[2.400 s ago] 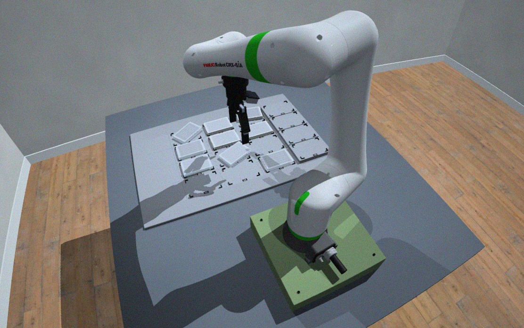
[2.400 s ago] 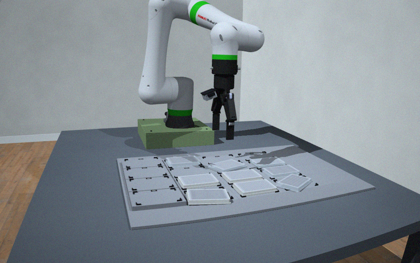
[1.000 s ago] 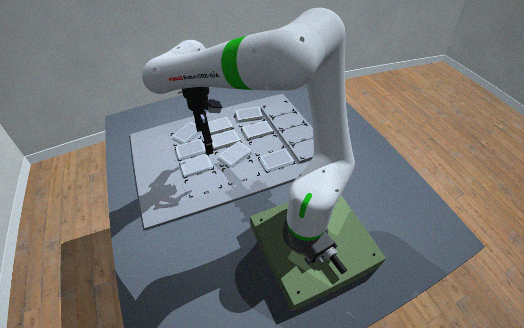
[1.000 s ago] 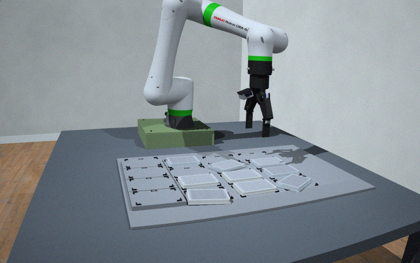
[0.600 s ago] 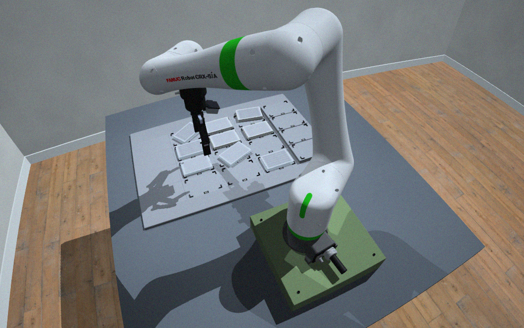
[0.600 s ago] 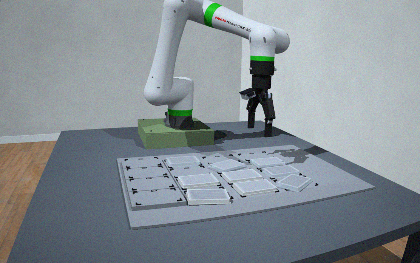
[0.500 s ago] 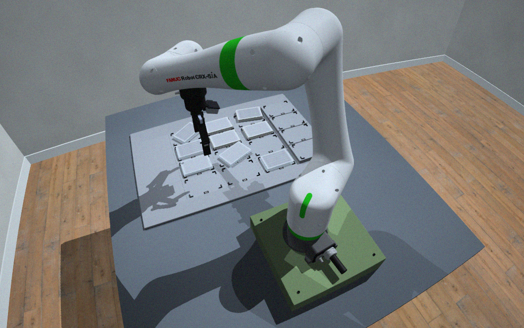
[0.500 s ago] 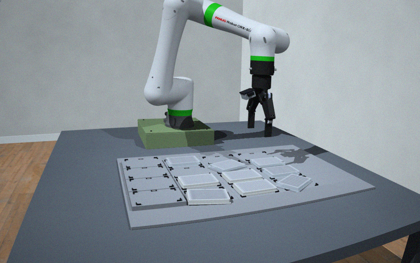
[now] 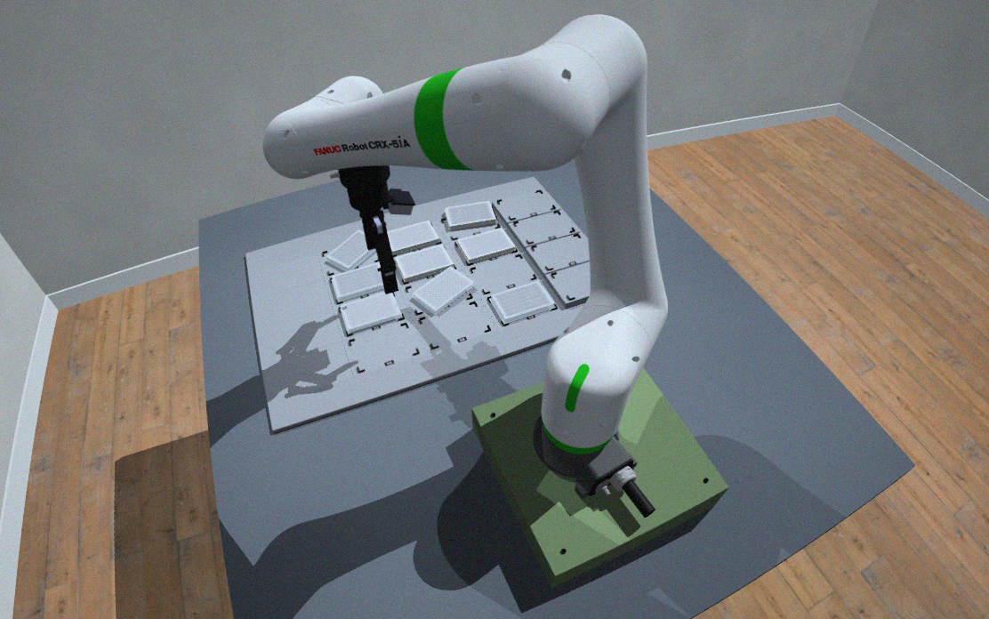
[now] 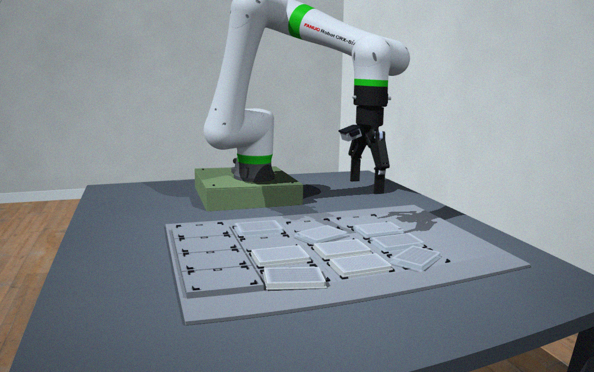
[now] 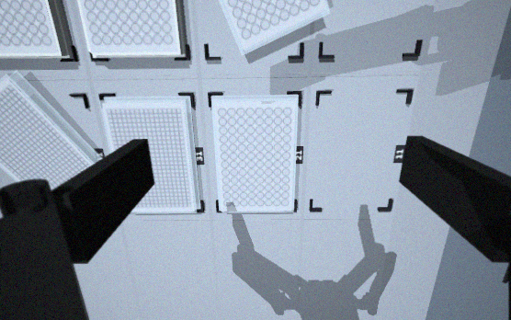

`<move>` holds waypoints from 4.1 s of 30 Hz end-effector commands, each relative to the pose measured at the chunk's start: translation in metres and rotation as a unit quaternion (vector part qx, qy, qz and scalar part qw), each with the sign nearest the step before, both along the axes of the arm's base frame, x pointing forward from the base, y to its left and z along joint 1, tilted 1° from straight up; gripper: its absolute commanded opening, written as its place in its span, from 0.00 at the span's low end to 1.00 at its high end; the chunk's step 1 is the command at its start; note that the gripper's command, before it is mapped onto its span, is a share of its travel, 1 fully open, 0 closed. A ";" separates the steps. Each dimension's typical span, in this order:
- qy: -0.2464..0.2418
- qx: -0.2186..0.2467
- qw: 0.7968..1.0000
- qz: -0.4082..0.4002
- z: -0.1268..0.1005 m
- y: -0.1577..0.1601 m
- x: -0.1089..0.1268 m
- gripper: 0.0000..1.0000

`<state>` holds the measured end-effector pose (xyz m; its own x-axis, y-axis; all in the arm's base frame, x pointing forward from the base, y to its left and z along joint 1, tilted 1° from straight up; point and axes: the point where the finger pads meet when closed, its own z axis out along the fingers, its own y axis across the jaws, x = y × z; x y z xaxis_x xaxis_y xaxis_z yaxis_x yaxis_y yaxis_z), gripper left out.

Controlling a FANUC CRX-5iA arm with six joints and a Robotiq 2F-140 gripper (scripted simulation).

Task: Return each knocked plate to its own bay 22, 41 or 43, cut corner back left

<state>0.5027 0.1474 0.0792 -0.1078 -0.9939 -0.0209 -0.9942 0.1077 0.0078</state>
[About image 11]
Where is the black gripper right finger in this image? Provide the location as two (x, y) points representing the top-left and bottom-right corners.
(399, 135), (511, 320)

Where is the grey flat deck plate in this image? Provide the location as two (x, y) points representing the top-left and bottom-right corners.
(25, 0), (511, 320)

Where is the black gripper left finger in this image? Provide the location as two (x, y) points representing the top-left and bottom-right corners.
(0, 139), (154, 320)

